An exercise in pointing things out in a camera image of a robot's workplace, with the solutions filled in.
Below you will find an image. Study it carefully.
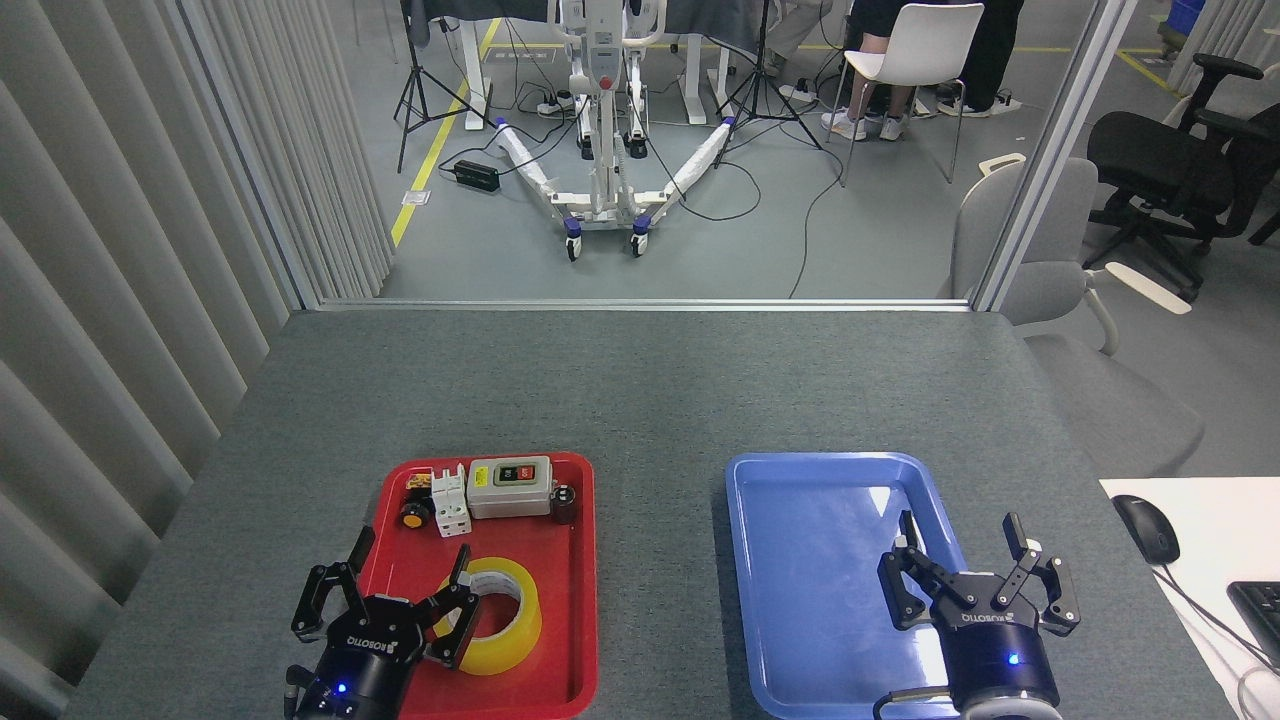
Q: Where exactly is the grey office chair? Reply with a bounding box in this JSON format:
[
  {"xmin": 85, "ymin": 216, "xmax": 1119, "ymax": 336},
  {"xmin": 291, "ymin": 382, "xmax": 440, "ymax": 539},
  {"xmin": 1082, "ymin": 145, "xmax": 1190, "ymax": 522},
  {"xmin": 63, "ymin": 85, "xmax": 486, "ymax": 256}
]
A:
[{"xmin": 937, "ymin": 153, "xmax": 1206, "ymax": 479}]

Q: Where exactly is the black office chair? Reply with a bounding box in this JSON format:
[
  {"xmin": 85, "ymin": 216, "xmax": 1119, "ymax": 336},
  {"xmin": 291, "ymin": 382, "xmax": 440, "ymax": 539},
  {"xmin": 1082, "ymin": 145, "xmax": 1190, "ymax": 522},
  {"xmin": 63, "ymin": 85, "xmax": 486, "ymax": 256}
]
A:
[{"xmin": 1085, "ymin": 53, "xmax": 1280, "ymax": 301}]

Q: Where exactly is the white desk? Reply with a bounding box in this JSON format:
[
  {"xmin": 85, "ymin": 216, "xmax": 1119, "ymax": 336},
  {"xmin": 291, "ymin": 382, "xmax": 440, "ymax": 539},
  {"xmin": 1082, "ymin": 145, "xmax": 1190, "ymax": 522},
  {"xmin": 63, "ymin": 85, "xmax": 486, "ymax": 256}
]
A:
[{"xmin": 1100, "ymin": 477, "xmax": 1280, "ymax": 720}]

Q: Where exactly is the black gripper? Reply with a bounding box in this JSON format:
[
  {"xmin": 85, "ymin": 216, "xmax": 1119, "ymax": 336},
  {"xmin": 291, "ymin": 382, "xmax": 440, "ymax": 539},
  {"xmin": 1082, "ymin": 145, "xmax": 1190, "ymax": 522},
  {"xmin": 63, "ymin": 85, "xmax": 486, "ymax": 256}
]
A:
[
  {"xmin": 878, "ymin": 510, "xmax": 1081, "ymax": 713},
  {"xmin": 291, "ymin": 527, "xmax": 481, "ymax": 720}
]

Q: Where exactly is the black computer mouse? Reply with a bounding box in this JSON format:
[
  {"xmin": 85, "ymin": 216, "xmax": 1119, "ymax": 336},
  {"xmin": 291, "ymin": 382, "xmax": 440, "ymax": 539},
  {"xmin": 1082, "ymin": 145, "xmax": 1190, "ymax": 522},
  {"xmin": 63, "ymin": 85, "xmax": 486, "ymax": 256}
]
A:
[{"xmin": 1112, "ymin": 494, "xmax": 1181, "ymax": 566}]

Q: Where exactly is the black tripod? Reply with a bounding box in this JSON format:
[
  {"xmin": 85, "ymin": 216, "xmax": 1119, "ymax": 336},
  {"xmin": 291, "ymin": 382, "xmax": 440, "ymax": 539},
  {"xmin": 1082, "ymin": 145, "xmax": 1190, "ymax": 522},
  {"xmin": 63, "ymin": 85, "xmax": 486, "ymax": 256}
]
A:
[
  {"xmin": 393, "ymin": 0, "xmax": 497, "ymax": 174},
  {"xmin": 712, "ymin": 0, "xmax": 826, "ymax": 171}
]

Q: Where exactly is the blue bin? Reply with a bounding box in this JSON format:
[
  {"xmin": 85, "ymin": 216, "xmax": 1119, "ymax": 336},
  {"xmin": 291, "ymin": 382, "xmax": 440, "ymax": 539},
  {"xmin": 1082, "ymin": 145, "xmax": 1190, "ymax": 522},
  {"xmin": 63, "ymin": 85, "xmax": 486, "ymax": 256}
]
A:
[{"xmin": 1165, "ymin": 0, "xmax": 1211, "ymax": 41}]

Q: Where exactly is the red plastic tray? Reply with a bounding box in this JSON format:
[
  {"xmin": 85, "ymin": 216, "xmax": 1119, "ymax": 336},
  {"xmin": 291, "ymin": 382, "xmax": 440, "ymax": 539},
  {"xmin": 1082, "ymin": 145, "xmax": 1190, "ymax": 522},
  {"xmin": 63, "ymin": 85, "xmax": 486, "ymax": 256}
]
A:
[{"xmin": 355, "ymin": 451, "xmax": 599, "ymax": 720}]

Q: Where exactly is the silver frame post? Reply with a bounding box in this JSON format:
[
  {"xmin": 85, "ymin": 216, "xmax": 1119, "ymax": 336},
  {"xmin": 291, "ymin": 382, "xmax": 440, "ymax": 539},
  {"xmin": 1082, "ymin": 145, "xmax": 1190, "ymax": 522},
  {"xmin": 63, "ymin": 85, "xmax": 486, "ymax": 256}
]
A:
[{"xmin": 970, "ymin": 0, "xmax": 1141, "ymax": 313}]

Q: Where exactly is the white plastic chair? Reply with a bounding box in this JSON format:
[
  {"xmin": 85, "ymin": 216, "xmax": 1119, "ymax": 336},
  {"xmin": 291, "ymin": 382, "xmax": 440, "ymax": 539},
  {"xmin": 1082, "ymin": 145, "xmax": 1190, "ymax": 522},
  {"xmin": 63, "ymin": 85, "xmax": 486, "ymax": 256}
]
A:
[{"xmin": 838, "ymin": 2, "xmax": 986, "ymax": 188}]

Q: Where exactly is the silver frame rail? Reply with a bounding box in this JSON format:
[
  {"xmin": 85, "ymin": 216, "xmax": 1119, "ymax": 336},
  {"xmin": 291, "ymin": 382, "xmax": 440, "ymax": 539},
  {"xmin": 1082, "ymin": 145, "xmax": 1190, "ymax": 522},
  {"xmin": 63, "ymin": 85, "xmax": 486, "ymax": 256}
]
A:
[{"xmin": 318, "ymin": 297, "xmax": 973, "ymax": 313}]

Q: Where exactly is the blue plastic tray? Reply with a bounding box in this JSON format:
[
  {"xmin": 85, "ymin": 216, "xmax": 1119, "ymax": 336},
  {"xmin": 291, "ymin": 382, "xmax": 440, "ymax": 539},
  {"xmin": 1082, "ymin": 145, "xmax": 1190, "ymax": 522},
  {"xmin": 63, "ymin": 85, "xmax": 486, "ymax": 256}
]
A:
[{"xmin": 725, "ymin": 452, "xmax": 1011, "ymax": 720}]

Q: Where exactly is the white stand on wheels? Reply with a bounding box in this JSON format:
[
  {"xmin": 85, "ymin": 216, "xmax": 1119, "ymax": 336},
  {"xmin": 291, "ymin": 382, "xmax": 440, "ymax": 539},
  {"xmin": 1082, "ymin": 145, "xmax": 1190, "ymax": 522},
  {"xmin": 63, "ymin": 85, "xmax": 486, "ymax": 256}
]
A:
[{"xmin": 493, "ymin": 0, "xmax": 736, "ymax": 263}]

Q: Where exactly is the person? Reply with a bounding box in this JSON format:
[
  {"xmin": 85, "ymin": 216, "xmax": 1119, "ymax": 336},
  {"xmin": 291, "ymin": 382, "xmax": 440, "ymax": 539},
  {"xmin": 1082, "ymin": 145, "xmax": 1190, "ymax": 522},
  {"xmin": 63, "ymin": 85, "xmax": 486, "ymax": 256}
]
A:
[
  {"xmin": 820, "ymin": 0, "xmax": 916, "ymax": 142},
  {"xmin": 765, "ymin": 0, "xmax": 833, "ymax": 106},
  {"xmin": 935, "ymin": 0, "xmax": 1026, "ymax": 119}
]

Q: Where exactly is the yellow push button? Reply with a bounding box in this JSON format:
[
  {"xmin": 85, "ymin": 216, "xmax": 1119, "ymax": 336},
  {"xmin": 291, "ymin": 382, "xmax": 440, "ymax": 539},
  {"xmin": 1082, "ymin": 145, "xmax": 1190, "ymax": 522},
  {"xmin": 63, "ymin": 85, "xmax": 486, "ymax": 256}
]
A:
[{"xmin": 400, "ymin": 475, "xmax": 434, "ymax": 531}]

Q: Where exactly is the yellow tape roll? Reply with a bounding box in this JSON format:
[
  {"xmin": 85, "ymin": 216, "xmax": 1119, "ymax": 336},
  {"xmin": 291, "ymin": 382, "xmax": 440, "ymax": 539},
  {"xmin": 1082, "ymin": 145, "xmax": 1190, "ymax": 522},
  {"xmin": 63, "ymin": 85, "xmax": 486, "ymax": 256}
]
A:
[{"xmin": 432, "ymin": 557, "xmax": 543, "ymax": 676}]

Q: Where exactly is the grey push button box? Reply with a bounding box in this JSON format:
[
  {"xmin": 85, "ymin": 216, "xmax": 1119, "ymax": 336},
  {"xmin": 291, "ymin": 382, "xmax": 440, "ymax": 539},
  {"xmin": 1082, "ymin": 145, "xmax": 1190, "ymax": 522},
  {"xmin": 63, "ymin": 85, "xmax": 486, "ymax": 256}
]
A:
[{"xmin": 466, "ymin": 456, "xmax": 554, "ymax": 521}]

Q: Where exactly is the white circuit breaker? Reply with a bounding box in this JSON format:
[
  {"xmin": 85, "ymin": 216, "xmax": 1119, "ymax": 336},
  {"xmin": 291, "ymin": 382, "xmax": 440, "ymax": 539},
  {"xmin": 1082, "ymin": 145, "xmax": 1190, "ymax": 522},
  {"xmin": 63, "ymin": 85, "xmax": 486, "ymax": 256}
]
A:
[{"xmin": 431, "ymin": 462, "xmax": 473, "ymax": 539}]

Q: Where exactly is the black keyboard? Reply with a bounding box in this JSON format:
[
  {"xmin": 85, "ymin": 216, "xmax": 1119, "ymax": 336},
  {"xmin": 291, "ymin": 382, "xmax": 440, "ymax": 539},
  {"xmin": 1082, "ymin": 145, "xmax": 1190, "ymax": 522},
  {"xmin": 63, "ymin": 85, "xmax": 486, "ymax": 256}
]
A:
[{"xmin": 1226, "ymin": 581, "xmax": 1280, "ymax": 671}]

